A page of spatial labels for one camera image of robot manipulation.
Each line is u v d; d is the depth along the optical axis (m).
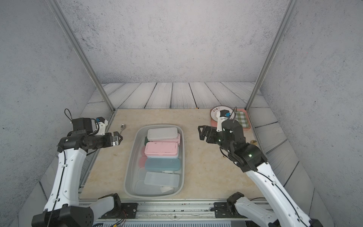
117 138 0.67
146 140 0.94
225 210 0.72
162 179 0.81
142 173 0.85
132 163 0.86
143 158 0.89
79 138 0.49
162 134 0.95
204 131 0.57
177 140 0.95
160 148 0.90
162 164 0.89
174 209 0.75
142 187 0.80
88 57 0.91
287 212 0.37
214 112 1.19
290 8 0.70
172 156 0.88
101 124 0.66
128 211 0.73
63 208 0.37
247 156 0.43
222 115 0.56
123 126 1.08
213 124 1.11
